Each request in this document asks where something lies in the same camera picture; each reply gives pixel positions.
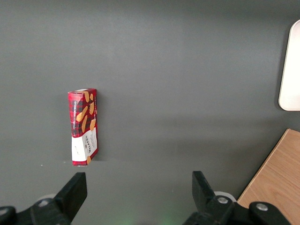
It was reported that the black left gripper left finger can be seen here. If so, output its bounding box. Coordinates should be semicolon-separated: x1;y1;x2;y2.
0;172;88;225

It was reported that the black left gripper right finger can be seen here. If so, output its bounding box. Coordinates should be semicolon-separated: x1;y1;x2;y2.
182;171;293;225

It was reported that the oak wooden drawer cabinet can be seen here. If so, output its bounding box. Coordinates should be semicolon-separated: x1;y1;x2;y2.
236;128;300;225

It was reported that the red tartan shortbread box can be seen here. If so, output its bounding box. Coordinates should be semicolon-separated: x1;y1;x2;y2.
67;88;98;167

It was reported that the cream plastic tray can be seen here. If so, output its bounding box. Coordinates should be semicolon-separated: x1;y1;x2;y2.
278;19;300;112

